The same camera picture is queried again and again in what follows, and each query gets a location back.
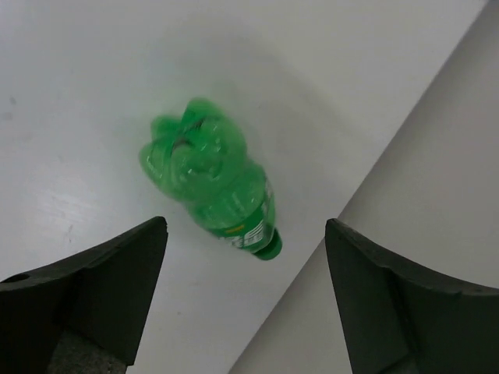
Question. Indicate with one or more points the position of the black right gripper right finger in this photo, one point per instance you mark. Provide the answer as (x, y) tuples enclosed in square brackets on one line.
[(401, 317)]

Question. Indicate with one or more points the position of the green bottle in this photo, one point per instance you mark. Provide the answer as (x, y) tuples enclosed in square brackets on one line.
[(200, 159)]

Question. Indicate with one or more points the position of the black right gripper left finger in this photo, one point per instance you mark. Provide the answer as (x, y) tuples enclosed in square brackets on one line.
[(84, 313)]

